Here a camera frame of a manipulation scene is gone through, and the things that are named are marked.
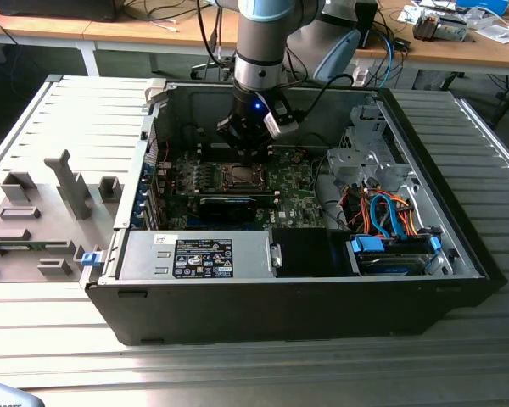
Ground green motherboard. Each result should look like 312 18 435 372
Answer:
154 143 327 232

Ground black plastic shroud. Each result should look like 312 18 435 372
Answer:
270 227 354 279

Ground orange power wire bundle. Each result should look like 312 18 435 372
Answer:
345 188 423 238

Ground thick black camera cable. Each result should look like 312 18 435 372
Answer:
296 74 355 120

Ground metal socket cover frame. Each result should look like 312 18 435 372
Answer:
222 161 273 192

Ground grey metal device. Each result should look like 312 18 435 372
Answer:
411 10 471 43

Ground hard disk in blue carrier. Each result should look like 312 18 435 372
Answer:
345 235 445 277

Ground small white box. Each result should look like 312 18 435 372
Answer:
350 66 371 89

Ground CPU socket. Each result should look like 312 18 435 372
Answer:
220 160 275 192

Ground black box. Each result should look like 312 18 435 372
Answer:
0 0 120 23

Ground silver CPU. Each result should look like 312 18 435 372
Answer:
232 167 260 185

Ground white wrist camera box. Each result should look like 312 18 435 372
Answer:
261 100 301 140

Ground silver metal drive cage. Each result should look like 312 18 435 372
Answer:
325 103 413 192

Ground blue box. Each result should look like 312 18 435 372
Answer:
456 0 509 16

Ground grey parts rack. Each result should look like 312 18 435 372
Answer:
0 148 126 284

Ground silver power supply box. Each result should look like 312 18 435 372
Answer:
115 231 283 282

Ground thin red wire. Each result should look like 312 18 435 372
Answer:
148 137 173 167

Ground pale blue teach pendant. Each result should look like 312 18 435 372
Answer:
0 379 42 407

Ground blue hanging cable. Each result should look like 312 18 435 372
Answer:
379 33 400 88

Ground black PC case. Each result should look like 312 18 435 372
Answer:
83 78 508 347

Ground white papers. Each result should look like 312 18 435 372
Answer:
470 16 509 46

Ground black round cable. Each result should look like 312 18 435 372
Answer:
313 159 353 226

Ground wooden desk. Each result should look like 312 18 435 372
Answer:
0 0 238 77
350 0 509 92

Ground green RAM stick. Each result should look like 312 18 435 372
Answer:
0 241 69 252

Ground blue flat data wire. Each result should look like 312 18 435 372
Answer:
383 193 409 243
369 191 394 239

